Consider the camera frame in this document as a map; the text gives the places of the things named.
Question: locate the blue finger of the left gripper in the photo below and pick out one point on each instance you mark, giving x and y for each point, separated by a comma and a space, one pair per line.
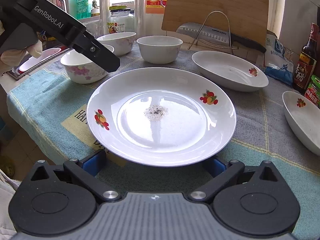
87, 45

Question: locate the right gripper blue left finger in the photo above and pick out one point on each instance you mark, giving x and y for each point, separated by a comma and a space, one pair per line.
94, 163

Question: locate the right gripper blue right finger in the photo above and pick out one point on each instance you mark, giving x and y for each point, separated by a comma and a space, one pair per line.
215, 165

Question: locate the white floral bowl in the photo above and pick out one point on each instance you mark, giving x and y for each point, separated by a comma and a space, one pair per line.
121, 42
80, 69

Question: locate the white plate with speckled centre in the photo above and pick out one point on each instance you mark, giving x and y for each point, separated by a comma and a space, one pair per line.
162, 117

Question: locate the white fruit plate back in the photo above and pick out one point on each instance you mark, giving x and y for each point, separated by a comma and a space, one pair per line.
230, 71

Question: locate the white fruit plate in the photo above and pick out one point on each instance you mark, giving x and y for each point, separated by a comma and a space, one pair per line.
303, 118
230, 71

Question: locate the white gloved left hand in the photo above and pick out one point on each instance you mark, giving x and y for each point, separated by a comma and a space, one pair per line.
17, 52

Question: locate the green dish soap bottle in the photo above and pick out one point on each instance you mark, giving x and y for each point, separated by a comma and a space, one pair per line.
83, 9

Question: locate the glass jar green lid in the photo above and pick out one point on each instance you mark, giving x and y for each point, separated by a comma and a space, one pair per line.
120, 20

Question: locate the plastic wrap roll short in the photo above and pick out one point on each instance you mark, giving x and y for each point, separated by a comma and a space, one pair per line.
104, 15

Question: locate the white bowl back middle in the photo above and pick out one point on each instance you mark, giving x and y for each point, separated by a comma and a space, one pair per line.
159, 49

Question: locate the plastic wrap roll tall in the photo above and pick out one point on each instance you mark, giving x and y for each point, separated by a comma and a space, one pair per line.
139, 13

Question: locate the blue white salt bag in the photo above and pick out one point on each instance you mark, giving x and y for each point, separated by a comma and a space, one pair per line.
276, 64

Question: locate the green lidded sauce jar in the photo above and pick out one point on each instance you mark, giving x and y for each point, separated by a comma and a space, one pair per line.
312, 92

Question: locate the dark vinegar bottle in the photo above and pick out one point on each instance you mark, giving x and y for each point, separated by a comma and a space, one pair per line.
307, 62

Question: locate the bamboo cutting board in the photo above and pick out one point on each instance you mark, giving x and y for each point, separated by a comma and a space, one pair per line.
245, 18

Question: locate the santoku knife black handle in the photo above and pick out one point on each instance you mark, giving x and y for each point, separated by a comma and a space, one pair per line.
190, 29

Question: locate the steel wire board rack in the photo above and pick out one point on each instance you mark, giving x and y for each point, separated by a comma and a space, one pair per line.
213, 37

